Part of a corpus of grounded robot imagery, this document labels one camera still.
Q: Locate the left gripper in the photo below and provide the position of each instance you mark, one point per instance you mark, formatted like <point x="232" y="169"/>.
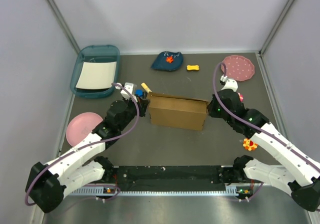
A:
<point x="142" y="106"/>

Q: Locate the brown cardboard box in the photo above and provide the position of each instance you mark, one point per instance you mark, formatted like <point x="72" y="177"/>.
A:
<point x="177" y="111"/>

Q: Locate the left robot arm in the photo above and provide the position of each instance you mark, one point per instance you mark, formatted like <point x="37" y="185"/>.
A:
<point x="49" y="184"/>

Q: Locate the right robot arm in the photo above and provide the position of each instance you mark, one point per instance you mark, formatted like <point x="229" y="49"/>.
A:
<point x="298" y="175"/>

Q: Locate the blue small eraser block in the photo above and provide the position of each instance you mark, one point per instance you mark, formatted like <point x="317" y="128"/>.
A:
<point x="139" y="92"/>

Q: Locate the yellow pink marker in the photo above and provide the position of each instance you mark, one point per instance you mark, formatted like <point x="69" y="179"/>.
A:
<point x="146" y="87"/>

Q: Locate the dark blue fish dish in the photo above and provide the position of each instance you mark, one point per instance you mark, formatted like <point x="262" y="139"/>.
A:
<point x="168" y="61"/>

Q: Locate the white paper sheet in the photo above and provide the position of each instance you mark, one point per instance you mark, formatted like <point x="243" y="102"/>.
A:
<point x="96" y="76"/>

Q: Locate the yellow bone sponge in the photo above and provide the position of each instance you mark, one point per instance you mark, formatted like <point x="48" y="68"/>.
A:
<point x="192" y="68"/>

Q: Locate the plain pink plate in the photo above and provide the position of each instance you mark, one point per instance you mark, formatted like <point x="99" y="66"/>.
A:
<point x="80" y="126"/>

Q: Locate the pink flower charm right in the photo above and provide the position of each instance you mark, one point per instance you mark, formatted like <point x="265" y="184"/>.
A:
<point x="241" y="97"/>

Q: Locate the pink dotted plate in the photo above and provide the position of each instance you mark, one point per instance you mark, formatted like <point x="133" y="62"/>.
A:
<point x="239" y="67"/>

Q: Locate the orange yellow flower charm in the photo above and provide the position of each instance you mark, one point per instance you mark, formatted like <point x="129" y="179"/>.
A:
<point x="249" y="145"/>

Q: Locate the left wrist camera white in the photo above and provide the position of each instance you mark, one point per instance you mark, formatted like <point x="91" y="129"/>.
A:
<point x="129" y="91"/>

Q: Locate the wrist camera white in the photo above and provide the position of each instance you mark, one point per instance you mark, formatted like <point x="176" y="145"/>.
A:
<point x="129" y="91"/>
<point x="228" y="83"/>

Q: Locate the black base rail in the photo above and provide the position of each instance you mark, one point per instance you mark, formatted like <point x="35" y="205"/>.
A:
<point x="173" y="178"/>

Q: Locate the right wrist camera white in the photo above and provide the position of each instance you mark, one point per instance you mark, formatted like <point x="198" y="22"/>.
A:
<point x="228" y="83"/>

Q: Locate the aluminium frame profile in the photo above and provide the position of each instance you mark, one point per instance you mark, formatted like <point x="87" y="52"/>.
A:
<point x="109" y="190"/>

